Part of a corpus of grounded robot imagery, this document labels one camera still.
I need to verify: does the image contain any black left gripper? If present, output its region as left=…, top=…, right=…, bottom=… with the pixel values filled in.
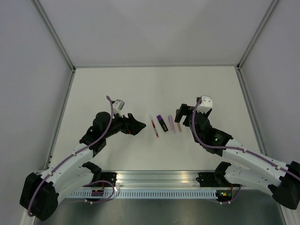
left=103, top=110, right=146, bottom=139

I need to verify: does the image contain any pink highlighter pen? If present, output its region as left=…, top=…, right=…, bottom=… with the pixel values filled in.
left=168, top=115, right=176, bottom=134

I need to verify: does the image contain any orange pencil-like pen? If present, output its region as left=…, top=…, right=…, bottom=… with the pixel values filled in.
left=177, top=123, right=182, bottom=133

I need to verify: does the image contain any black purple-tip highlighter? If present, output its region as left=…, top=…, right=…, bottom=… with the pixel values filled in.
left=157, top=115, right=168, bottom=132

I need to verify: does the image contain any red gel pen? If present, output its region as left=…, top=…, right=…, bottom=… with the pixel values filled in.
left=150, top=115, right=159, bottom=138

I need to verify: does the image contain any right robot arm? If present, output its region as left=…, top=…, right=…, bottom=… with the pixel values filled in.
left=175, top=104, right=300, bottom=210

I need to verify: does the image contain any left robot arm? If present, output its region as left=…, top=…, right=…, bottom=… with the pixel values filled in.
left=20, top=112, right=146, bottom=221

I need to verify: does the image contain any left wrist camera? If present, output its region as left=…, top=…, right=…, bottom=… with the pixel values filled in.
left=112, top=99, right=125, bottom=118

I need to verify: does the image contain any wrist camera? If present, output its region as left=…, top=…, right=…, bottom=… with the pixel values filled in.
left=112, top=99, right=125, bottom=118
left=195, top=96, right=212, bottom=113

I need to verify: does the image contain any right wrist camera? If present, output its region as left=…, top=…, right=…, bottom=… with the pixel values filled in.
left=195, top=96, right=212, bottom=113

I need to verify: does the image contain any aluminium mounting rail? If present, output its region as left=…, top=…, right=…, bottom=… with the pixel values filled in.
left=35, top=170, right=277, bottom=188

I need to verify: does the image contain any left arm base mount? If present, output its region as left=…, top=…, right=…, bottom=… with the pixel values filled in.
left=82, top=162, right=117, bottom=189

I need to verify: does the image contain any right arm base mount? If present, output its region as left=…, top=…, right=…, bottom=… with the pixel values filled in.
left=195, top=162, right=231, bottom=188

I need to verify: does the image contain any white slotted cable duct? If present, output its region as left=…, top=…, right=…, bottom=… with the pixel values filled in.
left=68, top=188, right=217, bottom=199

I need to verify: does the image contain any left aluminium frame post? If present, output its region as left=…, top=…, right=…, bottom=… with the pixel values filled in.
left=32, top=0, right=76, bottom=71

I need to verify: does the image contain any aluminium frame post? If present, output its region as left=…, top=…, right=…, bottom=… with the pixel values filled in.
left=236, top=0, right=280, bottom=70
left=32, top=0, right=76, bottom=71

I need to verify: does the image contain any right aluminium frame post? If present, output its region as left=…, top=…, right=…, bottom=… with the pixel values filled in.
left=236, top=0, right=280, bottom=70

